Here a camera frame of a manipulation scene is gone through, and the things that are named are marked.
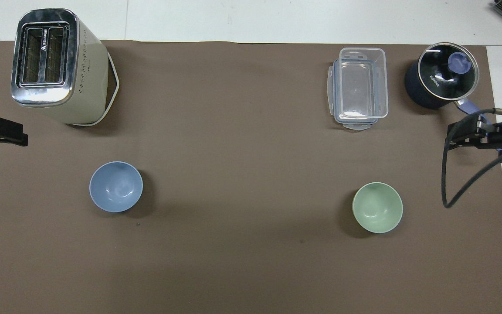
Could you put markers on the green bowl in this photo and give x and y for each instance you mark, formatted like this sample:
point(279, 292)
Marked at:
point(377, 207)

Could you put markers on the blue bowl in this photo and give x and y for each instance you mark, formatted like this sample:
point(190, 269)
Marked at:
point(116, 186)

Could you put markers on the glass pot lid blue knob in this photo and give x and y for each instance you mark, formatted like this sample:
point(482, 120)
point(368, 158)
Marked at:
point(440, 74)

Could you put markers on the dark blue pot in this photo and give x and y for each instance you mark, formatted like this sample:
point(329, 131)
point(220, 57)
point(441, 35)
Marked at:
point(416, 93)

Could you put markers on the clear container lid blue seal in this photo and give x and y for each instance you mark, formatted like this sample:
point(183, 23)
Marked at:
point(355, 125)

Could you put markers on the clear plastic container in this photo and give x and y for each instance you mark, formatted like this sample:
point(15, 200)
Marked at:
point(362, 83)

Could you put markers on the cream and chrome toaster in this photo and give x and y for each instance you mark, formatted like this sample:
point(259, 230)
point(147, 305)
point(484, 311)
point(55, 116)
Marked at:
point(85, 83)

